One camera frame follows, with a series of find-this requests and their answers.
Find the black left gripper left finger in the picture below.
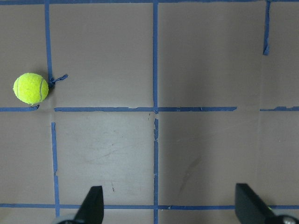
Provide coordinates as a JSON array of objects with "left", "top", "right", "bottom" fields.
[{"left": 73, "top": 186, "right": 104, "bottom": 224}]

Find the yellow tennis ball near tape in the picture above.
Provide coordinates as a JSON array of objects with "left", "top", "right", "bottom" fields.
[{"left": 13, "top": 73, "right": 49, "bottom": 105}]

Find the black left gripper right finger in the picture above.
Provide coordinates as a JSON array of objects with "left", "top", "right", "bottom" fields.
[{"left": 235, "top": 183, "right": 277, "bottom": 224}]

